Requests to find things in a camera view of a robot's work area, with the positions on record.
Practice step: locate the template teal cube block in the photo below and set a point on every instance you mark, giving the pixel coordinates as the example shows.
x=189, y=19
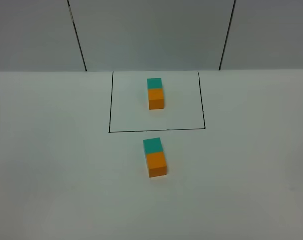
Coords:
x=154, y=83

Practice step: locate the template orange cube block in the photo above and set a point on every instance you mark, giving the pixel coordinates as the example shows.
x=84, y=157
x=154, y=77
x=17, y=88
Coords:
x=156, y=98

